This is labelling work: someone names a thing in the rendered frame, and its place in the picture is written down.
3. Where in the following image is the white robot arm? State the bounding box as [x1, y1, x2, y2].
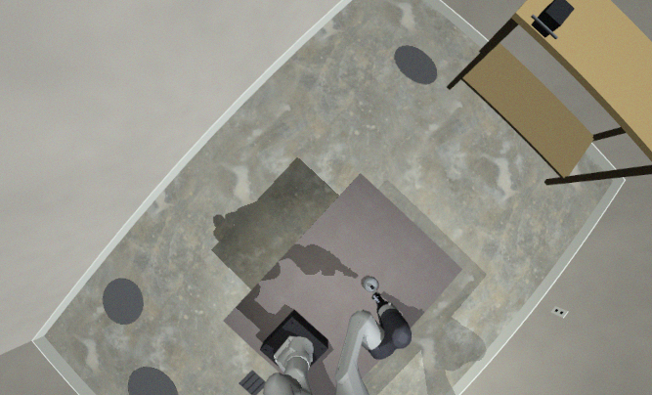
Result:
[263, 302, 412, 395]

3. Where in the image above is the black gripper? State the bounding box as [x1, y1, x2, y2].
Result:
[372, 290, 388, 314]

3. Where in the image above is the grey dome bell body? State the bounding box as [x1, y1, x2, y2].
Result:
[363, 277, 377, 291]

